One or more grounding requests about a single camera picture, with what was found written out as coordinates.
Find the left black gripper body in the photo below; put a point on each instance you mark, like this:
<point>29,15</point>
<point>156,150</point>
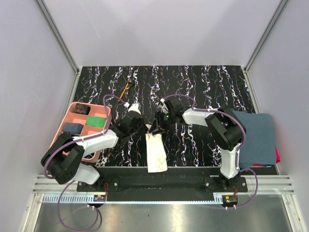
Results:
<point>140,129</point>

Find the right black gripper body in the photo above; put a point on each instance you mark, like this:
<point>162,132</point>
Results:
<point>163,121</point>

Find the white cloth napkin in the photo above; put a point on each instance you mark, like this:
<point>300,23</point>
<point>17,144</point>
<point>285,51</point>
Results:
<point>156,155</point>

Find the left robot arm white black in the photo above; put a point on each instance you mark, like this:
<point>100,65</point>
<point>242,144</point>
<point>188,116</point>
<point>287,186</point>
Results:
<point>63,160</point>

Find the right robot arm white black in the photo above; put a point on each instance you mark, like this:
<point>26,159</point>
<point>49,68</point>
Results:
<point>226,129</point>

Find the green cloth in tray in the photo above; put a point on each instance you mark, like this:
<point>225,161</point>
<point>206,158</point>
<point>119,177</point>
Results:
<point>95,121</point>

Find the pink compartment tray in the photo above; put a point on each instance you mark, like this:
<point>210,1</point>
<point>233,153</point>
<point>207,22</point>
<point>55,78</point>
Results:
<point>71,117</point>

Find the dark patterned cloth in tray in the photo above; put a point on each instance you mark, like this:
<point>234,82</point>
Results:
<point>82,109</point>

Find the grey blue cloth in tray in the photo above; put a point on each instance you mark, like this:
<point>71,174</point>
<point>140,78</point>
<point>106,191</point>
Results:
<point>73,128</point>

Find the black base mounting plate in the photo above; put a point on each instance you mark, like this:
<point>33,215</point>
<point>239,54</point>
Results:
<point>184,184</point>

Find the blue folded cloth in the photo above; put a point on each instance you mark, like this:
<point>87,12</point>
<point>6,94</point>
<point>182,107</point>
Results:
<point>259,147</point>

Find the magenta cloth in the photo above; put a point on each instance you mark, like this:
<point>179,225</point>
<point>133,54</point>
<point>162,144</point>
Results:
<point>278,158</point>

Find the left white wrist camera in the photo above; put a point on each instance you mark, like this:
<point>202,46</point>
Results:
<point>135,107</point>

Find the orange handled utensil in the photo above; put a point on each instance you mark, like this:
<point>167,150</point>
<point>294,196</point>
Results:
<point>123,91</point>

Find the black handled utensil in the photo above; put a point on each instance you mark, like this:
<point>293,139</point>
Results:
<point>129,85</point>

